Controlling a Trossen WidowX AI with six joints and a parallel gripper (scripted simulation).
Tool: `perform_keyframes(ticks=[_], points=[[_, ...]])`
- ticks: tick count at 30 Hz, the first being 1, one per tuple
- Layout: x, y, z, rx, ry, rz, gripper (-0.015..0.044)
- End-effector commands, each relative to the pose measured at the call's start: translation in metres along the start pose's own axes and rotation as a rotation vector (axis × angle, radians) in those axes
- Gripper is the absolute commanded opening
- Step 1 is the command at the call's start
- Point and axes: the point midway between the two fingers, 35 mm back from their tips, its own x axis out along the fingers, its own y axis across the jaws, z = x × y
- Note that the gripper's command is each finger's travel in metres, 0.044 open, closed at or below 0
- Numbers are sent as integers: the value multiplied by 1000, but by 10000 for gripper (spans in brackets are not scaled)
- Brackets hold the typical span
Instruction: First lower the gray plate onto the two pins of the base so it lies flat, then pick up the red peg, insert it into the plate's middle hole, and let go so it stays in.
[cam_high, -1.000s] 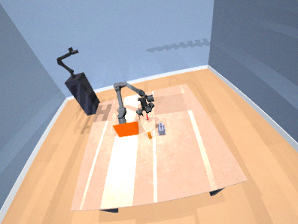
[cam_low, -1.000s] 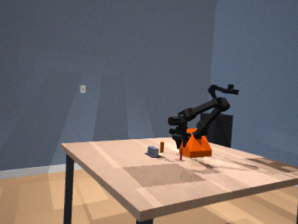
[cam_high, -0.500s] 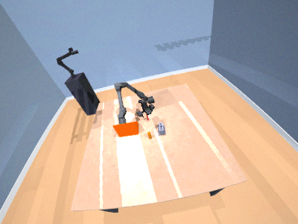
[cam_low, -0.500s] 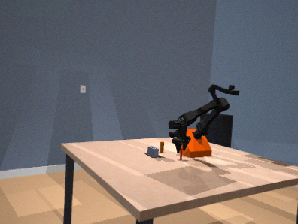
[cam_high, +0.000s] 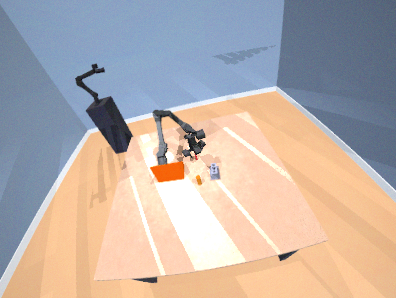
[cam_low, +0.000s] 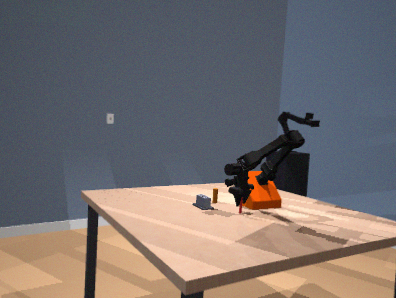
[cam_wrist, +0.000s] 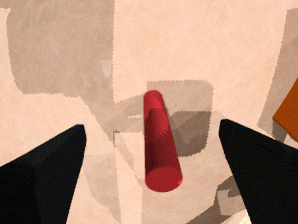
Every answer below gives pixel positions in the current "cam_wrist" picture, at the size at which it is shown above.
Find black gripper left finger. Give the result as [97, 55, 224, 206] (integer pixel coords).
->
[0, 124, 86, 224]

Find red peg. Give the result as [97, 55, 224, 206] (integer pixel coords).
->
[144, 91, 184, 193]

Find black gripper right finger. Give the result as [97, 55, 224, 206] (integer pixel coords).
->
[218, 119, 298, 224]

